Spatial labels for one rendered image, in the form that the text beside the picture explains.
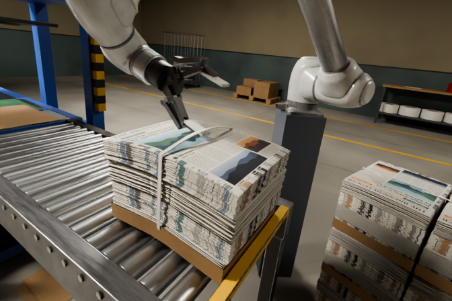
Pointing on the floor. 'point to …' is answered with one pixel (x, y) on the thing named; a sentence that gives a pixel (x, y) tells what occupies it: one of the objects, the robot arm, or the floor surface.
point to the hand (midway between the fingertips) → (212, 109)
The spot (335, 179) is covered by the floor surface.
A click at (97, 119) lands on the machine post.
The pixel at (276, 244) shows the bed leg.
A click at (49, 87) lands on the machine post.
